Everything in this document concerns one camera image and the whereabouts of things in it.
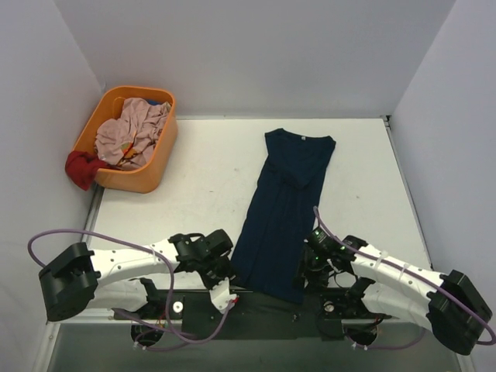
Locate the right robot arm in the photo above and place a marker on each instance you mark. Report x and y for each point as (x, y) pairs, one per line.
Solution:
(361, 286)

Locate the aluminium frame rail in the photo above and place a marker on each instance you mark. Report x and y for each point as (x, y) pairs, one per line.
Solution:
(90, 316)

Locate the navy blue t shirt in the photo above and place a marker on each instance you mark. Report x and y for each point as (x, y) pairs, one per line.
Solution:
(280, 215)

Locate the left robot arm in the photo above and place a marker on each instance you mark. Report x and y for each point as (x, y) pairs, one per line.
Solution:
(80, 278)

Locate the orange plastic laundry basket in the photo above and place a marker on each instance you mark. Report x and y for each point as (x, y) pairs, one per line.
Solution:
(148, 177)

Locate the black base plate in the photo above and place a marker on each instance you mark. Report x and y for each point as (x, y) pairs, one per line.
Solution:
(252, 314)

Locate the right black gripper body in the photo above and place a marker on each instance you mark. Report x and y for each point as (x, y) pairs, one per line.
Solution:
(310, 277)

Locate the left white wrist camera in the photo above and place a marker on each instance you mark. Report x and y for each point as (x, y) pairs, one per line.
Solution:
(221, 296)

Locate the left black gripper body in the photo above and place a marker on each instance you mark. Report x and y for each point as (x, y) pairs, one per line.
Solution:
(218, 276)

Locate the red t shirt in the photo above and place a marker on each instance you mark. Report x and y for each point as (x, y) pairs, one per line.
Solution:
(81, 167)

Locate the pink t shirt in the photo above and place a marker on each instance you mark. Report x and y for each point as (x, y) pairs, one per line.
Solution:
(128, 142)

